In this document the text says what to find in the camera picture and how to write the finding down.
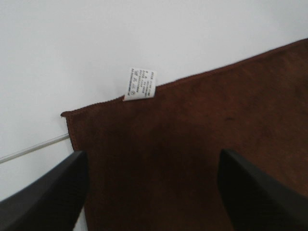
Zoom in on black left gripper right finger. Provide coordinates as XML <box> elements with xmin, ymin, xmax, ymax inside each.
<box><xmin>218</xmin><ymin>149</ymin><xmax>308</xmax><ymax>231</ymax></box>

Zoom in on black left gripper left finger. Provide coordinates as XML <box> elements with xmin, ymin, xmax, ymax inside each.
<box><xmin>0</xmin><ymin>151</ymin><xmax>89</xmax><ymax>231</ymax></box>

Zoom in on brown microfibre towel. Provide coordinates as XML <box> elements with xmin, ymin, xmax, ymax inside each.
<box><xmin>62</xmin><ymin>39</ymin><xmax>308</xmax><ymax>231</ymax></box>

